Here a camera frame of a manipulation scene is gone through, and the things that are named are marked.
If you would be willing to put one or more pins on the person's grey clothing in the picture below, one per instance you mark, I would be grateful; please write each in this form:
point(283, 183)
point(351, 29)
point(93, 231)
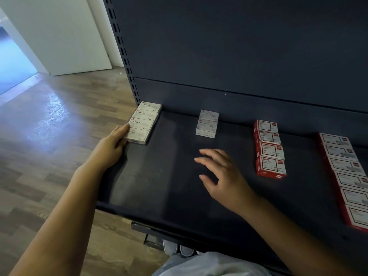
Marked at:
point(213, 266)

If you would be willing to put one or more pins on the grey slipper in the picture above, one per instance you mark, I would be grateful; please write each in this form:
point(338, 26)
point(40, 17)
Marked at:
point(169, 247)
point(187, 250)

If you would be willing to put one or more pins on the person's left forearm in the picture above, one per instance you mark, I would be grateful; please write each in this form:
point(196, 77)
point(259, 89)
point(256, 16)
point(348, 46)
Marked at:
point(63, 221)

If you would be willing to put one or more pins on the dark metal shelf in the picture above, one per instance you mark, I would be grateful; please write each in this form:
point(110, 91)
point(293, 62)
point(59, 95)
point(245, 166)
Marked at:
point(241, 43)

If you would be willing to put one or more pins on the person's right hand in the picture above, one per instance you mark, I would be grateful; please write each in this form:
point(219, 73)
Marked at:
point(230, 186)

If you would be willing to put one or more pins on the person's right forearm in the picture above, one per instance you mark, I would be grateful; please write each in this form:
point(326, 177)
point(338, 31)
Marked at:
point(296, 241)

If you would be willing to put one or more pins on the person's left hand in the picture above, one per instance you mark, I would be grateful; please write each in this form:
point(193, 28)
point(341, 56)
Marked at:
point(109, 149)

